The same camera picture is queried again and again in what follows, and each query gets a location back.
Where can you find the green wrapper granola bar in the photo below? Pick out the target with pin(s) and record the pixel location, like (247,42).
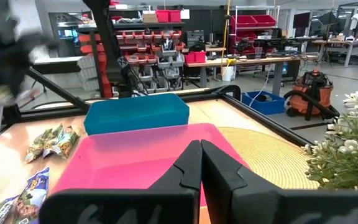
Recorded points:
(40,144)
(65,141)

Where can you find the blue floor bin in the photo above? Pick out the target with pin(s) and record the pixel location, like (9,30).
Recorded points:
(266,107)

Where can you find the black aluminium table frame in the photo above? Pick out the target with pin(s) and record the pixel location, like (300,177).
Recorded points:
(57,88)

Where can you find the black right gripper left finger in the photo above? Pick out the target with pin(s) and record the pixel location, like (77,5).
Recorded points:
(185,174)

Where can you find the orange shop vacuum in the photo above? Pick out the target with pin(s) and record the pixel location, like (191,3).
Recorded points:
(297,99)

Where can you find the teal plastic bin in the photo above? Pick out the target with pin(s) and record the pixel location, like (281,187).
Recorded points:
(135,115)

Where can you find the red plastic tray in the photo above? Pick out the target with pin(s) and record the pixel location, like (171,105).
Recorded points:
(129,158)

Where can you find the yellow plastic tray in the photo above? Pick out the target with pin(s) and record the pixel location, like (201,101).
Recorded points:
(204,216)

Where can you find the artificial white-flowered plant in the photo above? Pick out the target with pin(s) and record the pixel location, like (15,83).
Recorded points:
(350,149)

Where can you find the orange stacked bins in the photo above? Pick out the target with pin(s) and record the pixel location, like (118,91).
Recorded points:
(85,48)

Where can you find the small red bench bin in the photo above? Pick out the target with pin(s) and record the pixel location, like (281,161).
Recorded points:
(196,57)

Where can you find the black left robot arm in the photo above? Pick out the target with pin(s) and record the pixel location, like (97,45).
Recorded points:
(104,46)

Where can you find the white bucket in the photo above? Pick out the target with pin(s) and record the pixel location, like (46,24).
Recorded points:
(228,74)

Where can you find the black monitor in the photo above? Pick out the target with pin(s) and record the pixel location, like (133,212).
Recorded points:
(301,20)

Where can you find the small parts bin rack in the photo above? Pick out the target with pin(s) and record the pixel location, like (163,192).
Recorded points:
(151,53)

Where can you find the light wooden desk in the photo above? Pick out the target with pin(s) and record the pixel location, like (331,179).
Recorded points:
(337,42)

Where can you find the white stacked bins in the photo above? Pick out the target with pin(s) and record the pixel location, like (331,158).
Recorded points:
(87,74)

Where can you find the wooden workbench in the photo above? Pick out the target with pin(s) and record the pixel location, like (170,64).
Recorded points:
(250,60)

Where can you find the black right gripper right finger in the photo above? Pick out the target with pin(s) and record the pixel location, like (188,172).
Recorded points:
(228,193)

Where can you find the round yellow woven placemat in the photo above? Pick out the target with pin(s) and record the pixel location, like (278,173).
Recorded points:
(259,155)

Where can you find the red storage bin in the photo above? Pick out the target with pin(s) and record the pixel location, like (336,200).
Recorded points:
(265,20)
(243,20)

